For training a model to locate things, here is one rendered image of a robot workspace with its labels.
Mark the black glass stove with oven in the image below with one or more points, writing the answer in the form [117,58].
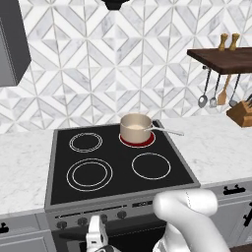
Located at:
[124,164]

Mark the grey drawer front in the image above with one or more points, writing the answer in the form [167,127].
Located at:
[213,193]
[23,224]

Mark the hanging steel spatula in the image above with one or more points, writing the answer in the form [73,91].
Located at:
[213,101]

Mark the hanging wooden spatula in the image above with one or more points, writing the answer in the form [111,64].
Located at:
[222,96]

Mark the grey cupboard door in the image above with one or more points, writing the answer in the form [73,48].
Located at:
[23,242]
[233,223]

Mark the black range hood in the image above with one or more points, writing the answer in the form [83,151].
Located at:
[114,4]

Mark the wooden pepper shaker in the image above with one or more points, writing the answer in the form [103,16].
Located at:
[234,42]

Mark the black stove knob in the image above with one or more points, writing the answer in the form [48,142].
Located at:
[61,225]
[121,214]
[82,221]
[103,218]

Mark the grey wall cupboard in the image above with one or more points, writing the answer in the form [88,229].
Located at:
[11,39]

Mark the dark wooden wall shelf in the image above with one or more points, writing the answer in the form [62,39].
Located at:
[229,59]

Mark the wooden salt shaker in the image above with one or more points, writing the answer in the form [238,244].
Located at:
[223,42]

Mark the hanging dark steel spoon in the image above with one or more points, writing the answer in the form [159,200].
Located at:
[233,101]

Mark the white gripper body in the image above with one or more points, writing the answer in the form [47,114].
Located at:
[96,226]

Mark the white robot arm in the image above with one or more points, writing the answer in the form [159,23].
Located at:
[190,220]

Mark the wooden knife block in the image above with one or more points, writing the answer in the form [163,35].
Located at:
[241,113]

